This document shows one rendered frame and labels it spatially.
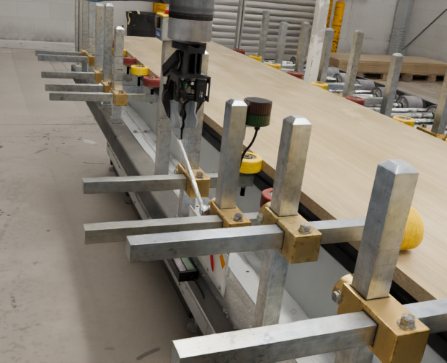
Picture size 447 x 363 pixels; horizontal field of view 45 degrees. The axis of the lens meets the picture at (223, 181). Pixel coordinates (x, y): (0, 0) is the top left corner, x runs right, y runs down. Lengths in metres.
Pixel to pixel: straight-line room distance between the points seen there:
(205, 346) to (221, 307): 0.53
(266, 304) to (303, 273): 0.32
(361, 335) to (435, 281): 0.30
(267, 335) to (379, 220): 0.19
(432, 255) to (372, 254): 0.37
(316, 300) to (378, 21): 10.09
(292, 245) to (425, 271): 0.25
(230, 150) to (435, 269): 0.45
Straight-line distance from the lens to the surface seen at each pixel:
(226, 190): 1.14
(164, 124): 1.59
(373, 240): 0.69
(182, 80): 1.11
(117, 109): 2.33
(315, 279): 1.25
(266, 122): 1.11
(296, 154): 0.87
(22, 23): 8.76
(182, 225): 1.09
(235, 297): 1.17
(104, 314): 2.30
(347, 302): 0.74
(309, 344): 0.66
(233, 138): 1.10
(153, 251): 0.80
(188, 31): 1.09
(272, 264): 0.95
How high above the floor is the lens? 1.34
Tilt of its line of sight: 21 degrees down
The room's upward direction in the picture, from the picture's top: 6 degrees clockwise
